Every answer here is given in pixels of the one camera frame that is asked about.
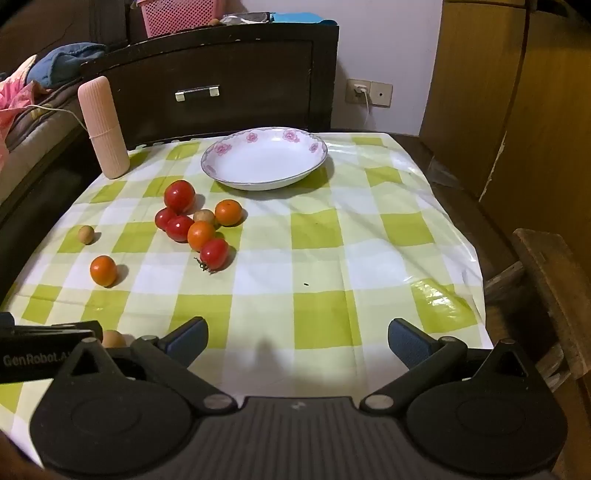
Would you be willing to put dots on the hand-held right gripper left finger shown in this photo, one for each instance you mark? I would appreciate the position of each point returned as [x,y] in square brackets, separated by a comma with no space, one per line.
[189,341]

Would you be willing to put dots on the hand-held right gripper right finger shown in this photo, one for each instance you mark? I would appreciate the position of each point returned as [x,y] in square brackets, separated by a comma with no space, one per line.
[408,344]

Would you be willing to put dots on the brown longan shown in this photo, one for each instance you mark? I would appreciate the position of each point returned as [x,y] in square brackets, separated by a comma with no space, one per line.
[204,216]
[86,234]
[113,339]

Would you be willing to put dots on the red tomato with stem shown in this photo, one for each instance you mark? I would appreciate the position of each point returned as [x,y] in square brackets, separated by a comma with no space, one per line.
[214,254]

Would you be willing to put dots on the orange mandarin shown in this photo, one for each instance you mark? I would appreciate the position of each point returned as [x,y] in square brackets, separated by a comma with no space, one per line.
[201,235]
[228,212]
[103,271]

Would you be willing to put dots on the small red tomato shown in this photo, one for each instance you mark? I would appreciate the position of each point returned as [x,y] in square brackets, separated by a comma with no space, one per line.
[162,218]
[179,229]

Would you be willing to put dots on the large red tomato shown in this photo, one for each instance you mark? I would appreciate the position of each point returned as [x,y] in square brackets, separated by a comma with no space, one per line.
[179,196]

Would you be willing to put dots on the white floral plate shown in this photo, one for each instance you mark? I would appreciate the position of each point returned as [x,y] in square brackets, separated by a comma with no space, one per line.
[268,159]

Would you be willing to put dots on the green checked tablecloth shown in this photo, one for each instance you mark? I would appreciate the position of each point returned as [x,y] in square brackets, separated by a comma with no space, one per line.
[323,258]

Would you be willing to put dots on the bed mattress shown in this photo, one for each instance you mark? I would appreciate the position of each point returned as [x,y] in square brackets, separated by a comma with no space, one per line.
[41,138]

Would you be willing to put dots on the pink ribbed container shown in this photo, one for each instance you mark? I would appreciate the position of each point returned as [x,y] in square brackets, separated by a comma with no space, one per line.
[104,134]

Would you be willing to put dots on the brown wooden wardrobe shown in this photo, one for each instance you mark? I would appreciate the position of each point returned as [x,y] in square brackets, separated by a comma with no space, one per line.
[517,115]

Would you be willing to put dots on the pink cloth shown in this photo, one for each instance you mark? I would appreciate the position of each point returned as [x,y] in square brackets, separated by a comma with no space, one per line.
[16,97]

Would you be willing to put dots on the dark wooden cabinet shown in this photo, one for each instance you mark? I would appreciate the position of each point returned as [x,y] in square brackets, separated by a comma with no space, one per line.
[258,69]

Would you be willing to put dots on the blue cloth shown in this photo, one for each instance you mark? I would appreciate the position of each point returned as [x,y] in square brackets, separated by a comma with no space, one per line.
[69,60]

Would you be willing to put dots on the pink plastic basket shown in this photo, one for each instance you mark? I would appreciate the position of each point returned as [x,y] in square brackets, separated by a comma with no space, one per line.
[178,18]

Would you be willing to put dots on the clear plastic bag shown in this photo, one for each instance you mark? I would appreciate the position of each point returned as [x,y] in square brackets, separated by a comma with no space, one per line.
[244,18]

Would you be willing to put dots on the light blue flat item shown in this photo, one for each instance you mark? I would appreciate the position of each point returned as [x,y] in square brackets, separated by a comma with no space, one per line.
[302,19]

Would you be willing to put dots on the beige wall plate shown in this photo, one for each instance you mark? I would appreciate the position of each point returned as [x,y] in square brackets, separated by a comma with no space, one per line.
[382,95]

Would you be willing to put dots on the wall socket with plug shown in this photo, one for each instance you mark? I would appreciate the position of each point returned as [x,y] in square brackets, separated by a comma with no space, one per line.
[358,91]

